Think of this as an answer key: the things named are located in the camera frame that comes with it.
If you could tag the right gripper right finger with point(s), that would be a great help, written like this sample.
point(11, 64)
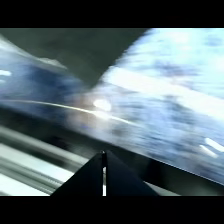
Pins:
point(125, 181)

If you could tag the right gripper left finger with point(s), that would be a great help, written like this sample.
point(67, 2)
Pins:
point(88, 180)

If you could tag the dark grey garment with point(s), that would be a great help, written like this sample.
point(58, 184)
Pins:
point(83, 50)

